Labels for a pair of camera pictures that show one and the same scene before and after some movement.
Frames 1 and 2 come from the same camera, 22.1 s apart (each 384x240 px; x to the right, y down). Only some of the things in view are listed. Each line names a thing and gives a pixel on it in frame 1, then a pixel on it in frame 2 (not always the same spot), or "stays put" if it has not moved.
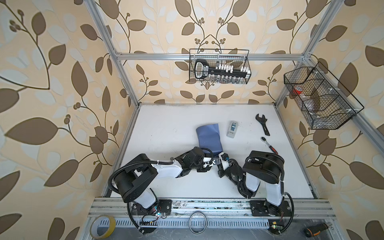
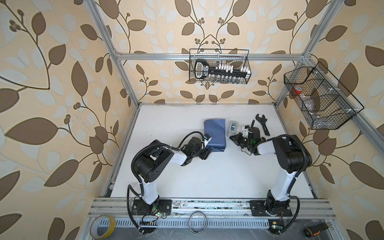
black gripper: [224, 157] → [245, 132]
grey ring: [206, 224] stays put
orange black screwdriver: [314, 230] stays put
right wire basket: [326, 103] stays put
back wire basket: [220, 66] stays put
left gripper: [203, 169] → [206, 154]
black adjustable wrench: [263, 120] stays put
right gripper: [221, 171] → [237, 139]
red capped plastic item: [297, 90] stays put
